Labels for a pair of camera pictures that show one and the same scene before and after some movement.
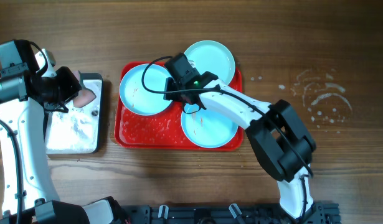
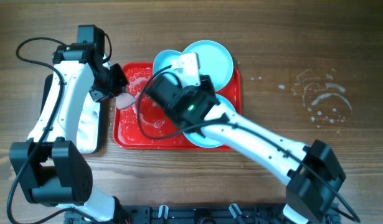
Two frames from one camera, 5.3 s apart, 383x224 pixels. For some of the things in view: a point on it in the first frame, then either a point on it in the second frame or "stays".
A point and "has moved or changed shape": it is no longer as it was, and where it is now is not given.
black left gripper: (68, 86) to (117, 80)
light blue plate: (139, 99) has moved or changed shape
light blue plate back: (212, 56) stays
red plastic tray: (163, 132) stays
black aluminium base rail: (321, 213) stays
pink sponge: (85, 96) has moved or changed shape
